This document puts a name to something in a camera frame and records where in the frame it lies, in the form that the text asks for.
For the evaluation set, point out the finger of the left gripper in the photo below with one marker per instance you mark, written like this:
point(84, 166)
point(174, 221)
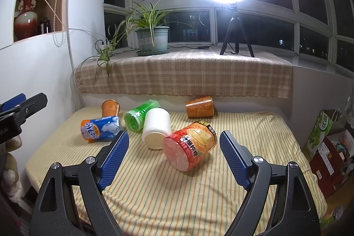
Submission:
point(12, 120)
point(11, 103)

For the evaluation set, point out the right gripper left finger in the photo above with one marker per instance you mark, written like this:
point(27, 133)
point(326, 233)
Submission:
point(55, 211)

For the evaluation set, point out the green tea cup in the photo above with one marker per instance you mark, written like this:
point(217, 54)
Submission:
point(135, 118)

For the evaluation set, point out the tall orange paper cup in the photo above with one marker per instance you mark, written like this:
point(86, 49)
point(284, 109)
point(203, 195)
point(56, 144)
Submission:
point(110, 108)

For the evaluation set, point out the red orange noodle cup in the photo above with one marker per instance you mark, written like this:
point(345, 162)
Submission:
point(186, 147)

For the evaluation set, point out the white paper cup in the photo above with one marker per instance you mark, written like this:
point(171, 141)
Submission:
point(156, 128)

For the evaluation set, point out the short orange paper cup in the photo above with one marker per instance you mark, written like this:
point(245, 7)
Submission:
point(202, 107)

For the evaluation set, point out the red cardboard box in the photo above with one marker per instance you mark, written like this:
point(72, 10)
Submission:
point(333, 162)

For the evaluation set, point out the red white ceramic vase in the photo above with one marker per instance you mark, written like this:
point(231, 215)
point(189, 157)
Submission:
point(25, 24)

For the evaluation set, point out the yellow striped mattress sheet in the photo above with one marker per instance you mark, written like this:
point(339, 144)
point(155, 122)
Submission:
point(150, 197)

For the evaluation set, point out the green cardboard box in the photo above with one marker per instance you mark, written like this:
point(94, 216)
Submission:
point(323, 126)

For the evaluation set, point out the grey-green flower pot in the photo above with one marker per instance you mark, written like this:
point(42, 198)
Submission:
point(152, 41)

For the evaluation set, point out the green spider plant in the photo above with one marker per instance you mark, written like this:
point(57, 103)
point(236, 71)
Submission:
point(140, 16)

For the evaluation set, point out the brown plaid blanket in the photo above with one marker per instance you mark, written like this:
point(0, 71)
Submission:
point(188, 73)

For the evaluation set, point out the black tripod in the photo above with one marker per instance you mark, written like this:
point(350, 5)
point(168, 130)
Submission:
point(236, 26)

